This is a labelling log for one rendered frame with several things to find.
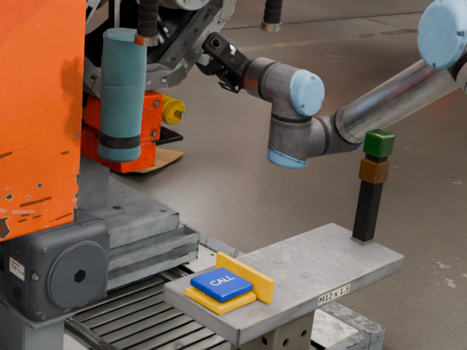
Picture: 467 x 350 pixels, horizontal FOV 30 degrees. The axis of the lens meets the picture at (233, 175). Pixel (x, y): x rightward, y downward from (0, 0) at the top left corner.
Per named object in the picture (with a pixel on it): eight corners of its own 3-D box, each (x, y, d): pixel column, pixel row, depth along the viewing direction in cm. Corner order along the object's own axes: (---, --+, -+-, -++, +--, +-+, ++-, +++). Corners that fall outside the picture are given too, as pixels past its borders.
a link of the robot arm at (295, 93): (297, 123, 184) (302, 78, 180) (254, 107, 192) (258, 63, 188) (325, 115, 190) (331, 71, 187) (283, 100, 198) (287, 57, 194)
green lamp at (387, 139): (374, 148, 157) (378, 127, 156) (392, 155, 154) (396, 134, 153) (361, 152, 154) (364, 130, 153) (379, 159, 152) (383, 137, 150)
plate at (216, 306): (220, 280, 140) (221, 274, 140) (256, 300, 135) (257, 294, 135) (183, 294, 135) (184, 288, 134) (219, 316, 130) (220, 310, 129)
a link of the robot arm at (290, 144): (322, 168, 195) (329, 115, 191) (281, 175, 189) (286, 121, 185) (298, 153, 203) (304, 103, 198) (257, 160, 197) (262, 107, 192)
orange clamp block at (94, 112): (89, 82, 189) (81, 122, 191) (112, 92, 184) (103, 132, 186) (114, 84, 194) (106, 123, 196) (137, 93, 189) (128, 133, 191)
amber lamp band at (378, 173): (370, 174, 159) (373, 153, 157) (388, 181, 156) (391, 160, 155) (356, 178, 156) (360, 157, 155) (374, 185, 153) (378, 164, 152)
